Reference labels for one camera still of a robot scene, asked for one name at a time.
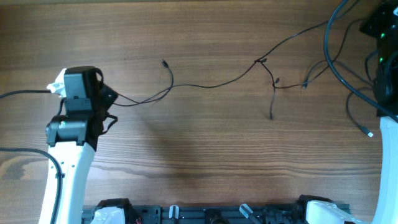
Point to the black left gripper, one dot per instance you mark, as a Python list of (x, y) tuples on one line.
[(111, 95)]

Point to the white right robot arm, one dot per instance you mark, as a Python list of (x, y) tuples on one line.
[(381, 24)]

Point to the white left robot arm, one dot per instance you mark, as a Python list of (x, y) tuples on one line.
[(72, 140)]

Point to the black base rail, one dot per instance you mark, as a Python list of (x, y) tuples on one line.
[(120, 210)]

